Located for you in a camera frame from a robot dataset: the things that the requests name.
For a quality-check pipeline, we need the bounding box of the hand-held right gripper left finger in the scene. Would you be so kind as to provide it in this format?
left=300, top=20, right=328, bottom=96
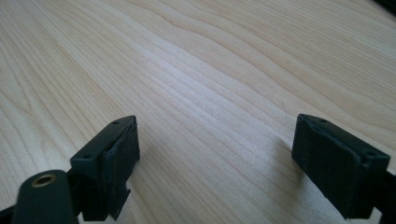
left=69, top=115, right=141, bottom=222

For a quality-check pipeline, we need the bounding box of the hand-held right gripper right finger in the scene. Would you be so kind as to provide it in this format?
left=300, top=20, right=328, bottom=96
left=291, top=113, right=391, bottom=220

